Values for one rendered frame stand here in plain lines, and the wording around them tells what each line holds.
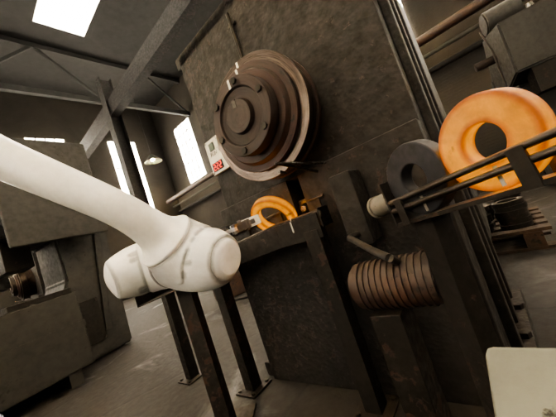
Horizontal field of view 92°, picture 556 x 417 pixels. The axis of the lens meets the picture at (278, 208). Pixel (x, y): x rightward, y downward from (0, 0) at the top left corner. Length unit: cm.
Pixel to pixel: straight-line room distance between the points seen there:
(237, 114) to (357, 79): 43
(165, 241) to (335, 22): 95
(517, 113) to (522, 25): 461
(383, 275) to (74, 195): 64
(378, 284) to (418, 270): 10
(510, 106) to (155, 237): 54
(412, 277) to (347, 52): 76
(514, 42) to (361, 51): 405
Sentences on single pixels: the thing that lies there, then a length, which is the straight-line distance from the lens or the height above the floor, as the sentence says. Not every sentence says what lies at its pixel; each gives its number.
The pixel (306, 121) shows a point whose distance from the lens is 94.
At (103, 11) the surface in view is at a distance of 998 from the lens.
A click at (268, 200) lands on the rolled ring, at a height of 80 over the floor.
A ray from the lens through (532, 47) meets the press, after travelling 504.
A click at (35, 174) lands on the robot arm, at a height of 88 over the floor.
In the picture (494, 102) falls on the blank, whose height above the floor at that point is 77.
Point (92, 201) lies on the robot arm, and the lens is 46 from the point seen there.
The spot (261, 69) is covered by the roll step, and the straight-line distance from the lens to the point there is 104.
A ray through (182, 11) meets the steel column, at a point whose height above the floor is 500.
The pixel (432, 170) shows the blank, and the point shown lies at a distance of 59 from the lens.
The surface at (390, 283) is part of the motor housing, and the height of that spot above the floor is 49.
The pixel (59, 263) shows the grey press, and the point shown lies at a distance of 357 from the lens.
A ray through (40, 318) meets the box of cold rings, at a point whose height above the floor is 62.
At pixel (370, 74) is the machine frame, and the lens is 104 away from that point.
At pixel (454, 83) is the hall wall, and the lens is 708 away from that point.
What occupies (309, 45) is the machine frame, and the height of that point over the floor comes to 131.
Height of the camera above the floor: 70
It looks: 4 degrees up
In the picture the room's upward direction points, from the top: 19 degrees counter-clockwise
